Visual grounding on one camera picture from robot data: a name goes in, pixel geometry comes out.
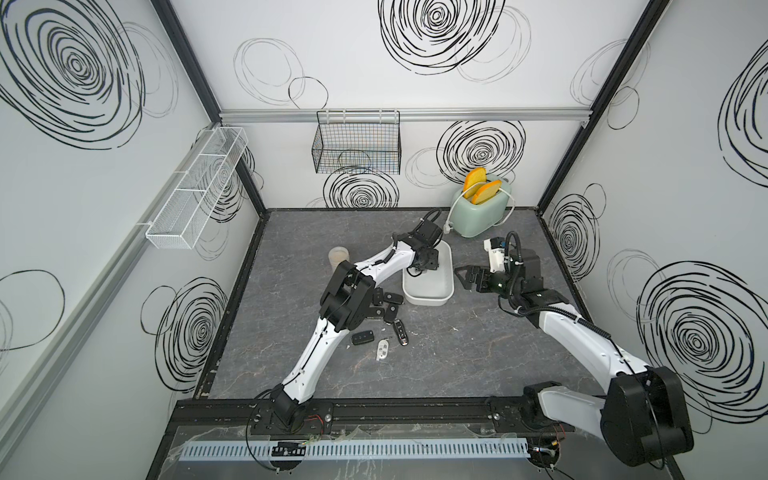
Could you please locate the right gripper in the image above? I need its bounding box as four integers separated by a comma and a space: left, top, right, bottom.
453, 265, 519, 301

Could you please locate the white storage box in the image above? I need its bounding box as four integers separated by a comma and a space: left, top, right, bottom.
402, 240, 455, 307

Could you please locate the black Porsche car key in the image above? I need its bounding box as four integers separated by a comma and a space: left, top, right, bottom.
393, 319, 409, 346

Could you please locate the white car key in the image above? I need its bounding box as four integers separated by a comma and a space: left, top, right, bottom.
376, 339, 389, 361

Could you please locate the black flip key lone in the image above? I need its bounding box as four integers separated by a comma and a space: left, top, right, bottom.
351, 330, 375, 346

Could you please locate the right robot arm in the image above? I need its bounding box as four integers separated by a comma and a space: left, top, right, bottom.
454, 249, 694, 466

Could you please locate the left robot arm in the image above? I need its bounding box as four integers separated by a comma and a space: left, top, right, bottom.
269, 209, 443, 430

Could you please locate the black VW key upper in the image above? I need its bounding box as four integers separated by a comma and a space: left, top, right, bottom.
383, 292, 404, 305

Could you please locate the black VW key right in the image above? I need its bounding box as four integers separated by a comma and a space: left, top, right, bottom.
383, 304, 399, 324

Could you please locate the mint green toaster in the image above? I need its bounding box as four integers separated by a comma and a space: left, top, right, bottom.
444, 175, 515, 238

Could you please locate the front orange toast slice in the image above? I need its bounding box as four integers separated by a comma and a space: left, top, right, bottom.
471, 180, 502, 205

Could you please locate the orange toast slice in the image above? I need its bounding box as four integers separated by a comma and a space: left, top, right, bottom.
471, 180, 502, 205
462, 167, 487, 195

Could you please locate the rear orange toast slice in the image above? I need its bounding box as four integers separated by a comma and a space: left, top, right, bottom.
462, 167, 487, 195

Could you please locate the clear jar of grains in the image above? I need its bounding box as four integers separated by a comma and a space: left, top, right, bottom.
328, 246, 349, 271

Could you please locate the white toaster cable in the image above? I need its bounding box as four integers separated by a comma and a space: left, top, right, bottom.
442, 187, 516, 235

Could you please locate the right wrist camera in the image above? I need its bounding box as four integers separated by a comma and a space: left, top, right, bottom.
483, 237, 509, 273

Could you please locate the black wire basket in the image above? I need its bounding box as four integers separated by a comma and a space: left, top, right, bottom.
311, 109, 402, 175

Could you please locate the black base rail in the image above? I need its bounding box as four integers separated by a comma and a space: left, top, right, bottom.
166, 396, 576, 436

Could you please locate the white slotted cable duct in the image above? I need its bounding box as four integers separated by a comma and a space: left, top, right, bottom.
179, 438, 530, 462

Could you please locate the white mesh wall shelf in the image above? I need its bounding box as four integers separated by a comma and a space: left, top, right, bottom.
146, 126, 248, 250

